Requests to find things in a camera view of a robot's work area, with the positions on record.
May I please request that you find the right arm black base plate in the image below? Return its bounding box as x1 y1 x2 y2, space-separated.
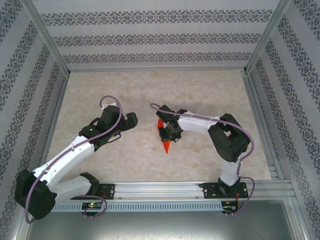
202 181 250 200

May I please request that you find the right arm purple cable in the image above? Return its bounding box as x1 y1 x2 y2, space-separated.
149 103 256 217

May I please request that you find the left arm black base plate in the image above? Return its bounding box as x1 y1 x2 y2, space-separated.
94 183 116 200

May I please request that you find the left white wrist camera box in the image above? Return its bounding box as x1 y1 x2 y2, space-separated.
99 101 118 111

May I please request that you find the orange paper sheet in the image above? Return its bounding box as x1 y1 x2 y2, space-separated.
156 119 173 155

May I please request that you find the aluminium side rail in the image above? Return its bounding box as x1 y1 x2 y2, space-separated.
241 72 285 180
33 74 70 183

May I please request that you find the aluminium frame post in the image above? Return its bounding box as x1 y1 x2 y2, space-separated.
21 0 71 76
244 0 293 74

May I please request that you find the thin aluminium cross rail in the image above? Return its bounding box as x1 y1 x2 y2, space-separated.
67 66 248 74

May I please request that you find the slotted grey cable duct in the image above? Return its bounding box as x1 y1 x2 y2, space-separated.
51 201 240 212

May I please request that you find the wide aluminium mounting rail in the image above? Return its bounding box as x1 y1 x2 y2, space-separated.
23 181 297 201

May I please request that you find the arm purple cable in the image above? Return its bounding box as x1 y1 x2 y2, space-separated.
149 103 256 217
24 95 123 223

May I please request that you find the grey metal sheet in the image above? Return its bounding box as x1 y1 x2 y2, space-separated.
14 211 308 240

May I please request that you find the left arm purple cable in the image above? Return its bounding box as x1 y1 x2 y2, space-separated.
24 95 123 223

